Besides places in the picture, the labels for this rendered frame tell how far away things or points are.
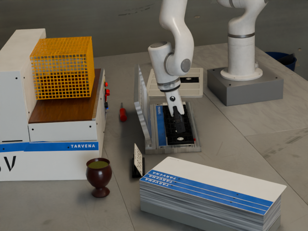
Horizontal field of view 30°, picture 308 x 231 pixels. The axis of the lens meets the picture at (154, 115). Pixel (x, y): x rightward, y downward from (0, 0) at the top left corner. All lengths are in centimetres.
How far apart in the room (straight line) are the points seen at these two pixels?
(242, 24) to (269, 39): 237
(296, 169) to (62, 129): 81
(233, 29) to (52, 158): 102
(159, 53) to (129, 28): 252
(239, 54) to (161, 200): 103
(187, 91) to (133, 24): 190
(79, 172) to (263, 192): 65
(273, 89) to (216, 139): 48
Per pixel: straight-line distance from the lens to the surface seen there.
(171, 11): 202
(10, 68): 196
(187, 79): 280
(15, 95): 195
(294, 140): 224
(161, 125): 230
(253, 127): 233
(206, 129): 230
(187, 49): 196
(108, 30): 447
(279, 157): 210
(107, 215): 178
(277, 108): 252
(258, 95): 257
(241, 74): 260
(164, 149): 211
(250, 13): 250
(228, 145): 218
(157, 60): 199
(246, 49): 257
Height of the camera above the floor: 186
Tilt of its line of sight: 23 degrees down
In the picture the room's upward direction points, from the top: 3 degrees counter-clockwise
